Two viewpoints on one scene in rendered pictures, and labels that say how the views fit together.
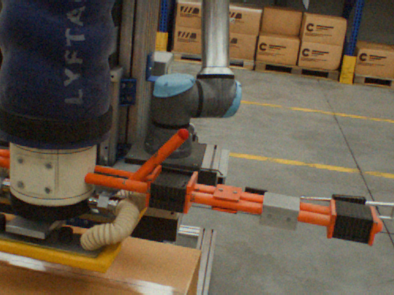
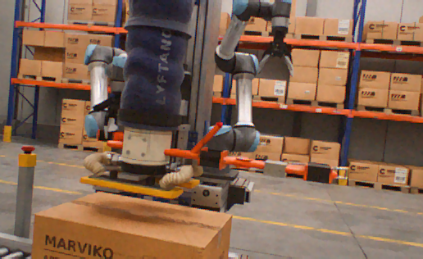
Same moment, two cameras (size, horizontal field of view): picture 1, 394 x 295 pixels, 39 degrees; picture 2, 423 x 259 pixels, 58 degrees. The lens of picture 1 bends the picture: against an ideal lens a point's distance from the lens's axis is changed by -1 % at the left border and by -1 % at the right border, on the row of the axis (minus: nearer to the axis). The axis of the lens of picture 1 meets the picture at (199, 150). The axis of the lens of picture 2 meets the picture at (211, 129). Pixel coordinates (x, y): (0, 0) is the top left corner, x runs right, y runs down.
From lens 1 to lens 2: 0.41 m
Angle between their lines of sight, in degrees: 18
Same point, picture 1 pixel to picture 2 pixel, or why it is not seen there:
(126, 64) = (192, 123)
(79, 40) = (165, 70)
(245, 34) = (273, 152)
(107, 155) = not seen: hidden behind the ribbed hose
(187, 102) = (226, 139)
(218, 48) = (245, 111)
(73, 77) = (161, 89)
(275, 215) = (271, 168)
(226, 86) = (250, 132)
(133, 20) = (197, 98)
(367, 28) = (355, 150)
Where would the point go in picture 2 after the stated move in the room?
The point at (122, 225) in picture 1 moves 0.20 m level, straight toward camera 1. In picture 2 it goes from (184, 173) to (178, 185)
